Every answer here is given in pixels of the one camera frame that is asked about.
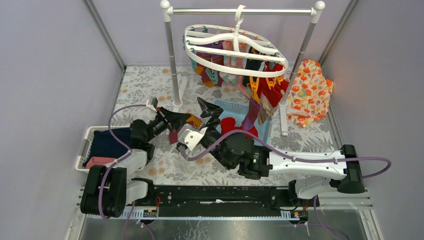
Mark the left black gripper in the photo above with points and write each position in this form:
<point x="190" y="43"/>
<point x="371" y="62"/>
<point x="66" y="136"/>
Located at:
<point x="168" y="117"/>

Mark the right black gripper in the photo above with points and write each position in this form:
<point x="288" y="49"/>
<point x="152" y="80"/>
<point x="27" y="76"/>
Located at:
<point x="211" y="110"/>

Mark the purple patchwork sock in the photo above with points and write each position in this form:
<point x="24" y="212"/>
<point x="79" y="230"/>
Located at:
<point x="253" y="111"/>
<point x="185" y="129"/>

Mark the red santa sock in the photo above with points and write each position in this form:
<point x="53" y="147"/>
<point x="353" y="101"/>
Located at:
<point x="228" y="124"/>

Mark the red beige sock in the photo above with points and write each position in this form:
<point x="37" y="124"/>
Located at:
<point x="266" y="112"/>

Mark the white clip hanger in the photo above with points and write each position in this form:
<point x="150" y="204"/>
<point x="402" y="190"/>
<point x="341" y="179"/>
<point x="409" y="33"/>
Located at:
<point x="196" y="41"/>

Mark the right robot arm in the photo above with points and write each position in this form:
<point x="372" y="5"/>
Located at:
<point x="336" y="171"/>

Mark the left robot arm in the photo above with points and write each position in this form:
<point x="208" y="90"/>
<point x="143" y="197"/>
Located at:
<point x="108" y="189"/>

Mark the blue plastic basket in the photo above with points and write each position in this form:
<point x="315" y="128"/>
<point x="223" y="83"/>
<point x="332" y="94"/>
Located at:
<point x="238" y="111"/>

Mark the pink sock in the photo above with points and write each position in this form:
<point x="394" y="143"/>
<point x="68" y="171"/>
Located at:
<point x="227" y="62"/>
<point x="239" y="63"/>

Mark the navy christmas sock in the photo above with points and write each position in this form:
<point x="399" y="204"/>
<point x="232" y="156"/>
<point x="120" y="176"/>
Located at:
<point x="251" y="64"/>

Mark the navy folded cloth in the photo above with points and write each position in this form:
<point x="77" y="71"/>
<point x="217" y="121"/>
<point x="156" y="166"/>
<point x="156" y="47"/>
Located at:
<point x="105" y="145"/>

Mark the pink folded cloth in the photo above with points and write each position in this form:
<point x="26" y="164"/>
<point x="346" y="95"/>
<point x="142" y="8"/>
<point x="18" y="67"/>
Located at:
<point x="97" y="160"/>

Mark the white plastic basket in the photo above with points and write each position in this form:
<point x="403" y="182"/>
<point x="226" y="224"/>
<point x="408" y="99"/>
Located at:
<point x="87" y="141"/>

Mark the orange floral cloth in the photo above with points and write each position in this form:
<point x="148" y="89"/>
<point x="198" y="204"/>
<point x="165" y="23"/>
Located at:
<point x="310" y="95"/>

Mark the metal drying rack stand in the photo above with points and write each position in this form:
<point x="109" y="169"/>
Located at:
<point x="314" y="13"/>

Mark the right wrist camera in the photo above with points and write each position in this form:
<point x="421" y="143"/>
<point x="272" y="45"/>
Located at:
<point x="192" y="137"/>

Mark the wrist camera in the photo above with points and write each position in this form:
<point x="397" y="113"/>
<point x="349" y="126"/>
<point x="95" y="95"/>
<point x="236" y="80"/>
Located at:
<point x="192" y="137"/>
<point x="152" y="104"/>

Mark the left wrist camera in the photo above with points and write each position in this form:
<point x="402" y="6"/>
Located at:
<point x="152" y="104"/>

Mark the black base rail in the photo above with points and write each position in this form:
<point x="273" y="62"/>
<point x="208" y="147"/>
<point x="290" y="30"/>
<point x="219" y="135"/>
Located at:
<point x="253" y="202"/>

